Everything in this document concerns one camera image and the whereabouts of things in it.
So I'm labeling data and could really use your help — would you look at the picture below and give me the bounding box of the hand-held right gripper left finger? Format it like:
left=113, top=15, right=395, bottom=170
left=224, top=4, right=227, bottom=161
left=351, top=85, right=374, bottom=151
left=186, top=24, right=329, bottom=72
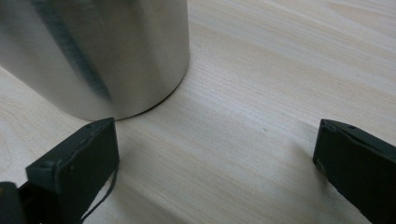
left=18, top=117, right=120, bottom=224

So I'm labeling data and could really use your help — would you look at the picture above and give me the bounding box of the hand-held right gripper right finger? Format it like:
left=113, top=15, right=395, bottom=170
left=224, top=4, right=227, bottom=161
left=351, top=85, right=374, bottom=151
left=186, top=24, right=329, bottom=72
left=312, top=119, right=396, bottom=224

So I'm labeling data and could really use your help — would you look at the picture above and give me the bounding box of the stainless steel cup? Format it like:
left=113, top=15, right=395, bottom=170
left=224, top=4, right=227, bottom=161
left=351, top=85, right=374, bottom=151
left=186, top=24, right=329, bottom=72
left=0, top=0, right=191, bottom=121

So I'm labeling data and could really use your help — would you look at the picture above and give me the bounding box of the thin black cord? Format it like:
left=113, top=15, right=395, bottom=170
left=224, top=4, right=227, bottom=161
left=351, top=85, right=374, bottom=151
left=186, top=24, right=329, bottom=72
left=79, top=166, right=120, bottom=222

